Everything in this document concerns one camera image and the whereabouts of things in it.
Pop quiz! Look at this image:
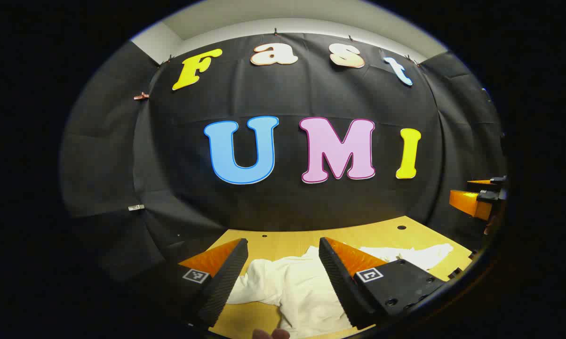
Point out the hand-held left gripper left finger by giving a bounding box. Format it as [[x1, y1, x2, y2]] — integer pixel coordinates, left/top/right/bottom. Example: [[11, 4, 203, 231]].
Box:
[[142, 238, 249, 329]]

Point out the cream sweatshirt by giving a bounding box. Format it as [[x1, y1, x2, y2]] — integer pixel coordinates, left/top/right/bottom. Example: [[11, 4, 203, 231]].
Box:
[[226, 242, 454, 339]]

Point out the black backdrop cloth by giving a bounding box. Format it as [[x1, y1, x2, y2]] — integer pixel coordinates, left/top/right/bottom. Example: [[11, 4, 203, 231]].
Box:
[[59, 32, 508, 283]]

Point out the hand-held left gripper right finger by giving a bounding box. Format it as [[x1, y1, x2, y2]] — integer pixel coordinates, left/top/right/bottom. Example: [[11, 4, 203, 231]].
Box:
[[318, 236, 448, 330]]

